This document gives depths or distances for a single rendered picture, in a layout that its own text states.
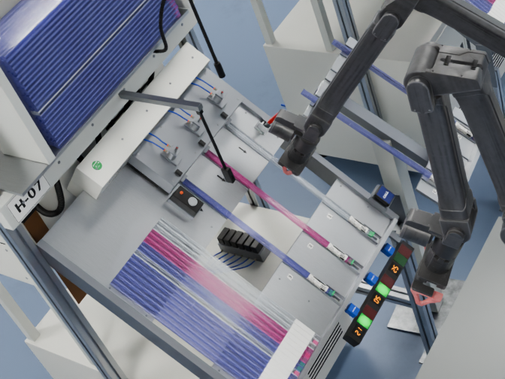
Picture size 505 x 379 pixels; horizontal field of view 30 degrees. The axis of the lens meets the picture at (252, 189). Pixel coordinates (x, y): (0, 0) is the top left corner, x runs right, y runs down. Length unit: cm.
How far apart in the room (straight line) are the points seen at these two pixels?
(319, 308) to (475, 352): 40
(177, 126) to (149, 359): 69
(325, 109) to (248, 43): 257
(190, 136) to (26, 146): 47
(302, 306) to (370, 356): 87
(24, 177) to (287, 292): 73
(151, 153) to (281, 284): 47
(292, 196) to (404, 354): 95
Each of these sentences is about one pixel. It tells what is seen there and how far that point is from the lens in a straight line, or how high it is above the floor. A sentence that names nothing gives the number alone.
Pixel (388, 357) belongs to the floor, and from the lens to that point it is 325.
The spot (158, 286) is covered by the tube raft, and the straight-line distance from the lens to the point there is 231.
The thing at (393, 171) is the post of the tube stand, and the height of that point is 69.
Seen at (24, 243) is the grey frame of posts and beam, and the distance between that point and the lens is 228.
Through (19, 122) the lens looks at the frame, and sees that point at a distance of 212.
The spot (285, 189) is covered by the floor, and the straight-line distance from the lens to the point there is 392.
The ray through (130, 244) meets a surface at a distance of 234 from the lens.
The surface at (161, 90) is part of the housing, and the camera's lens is 245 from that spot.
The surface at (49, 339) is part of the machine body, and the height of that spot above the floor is 62.
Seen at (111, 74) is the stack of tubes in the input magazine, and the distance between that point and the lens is 229.
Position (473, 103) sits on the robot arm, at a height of 155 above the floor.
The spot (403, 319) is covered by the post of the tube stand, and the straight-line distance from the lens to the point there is 332.
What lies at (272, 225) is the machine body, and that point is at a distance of 289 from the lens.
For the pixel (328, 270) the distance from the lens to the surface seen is 250.
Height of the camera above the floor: 260
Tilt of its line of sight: 41 degrees down
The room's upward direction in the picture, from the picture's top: 24 degrees counter-clockwise
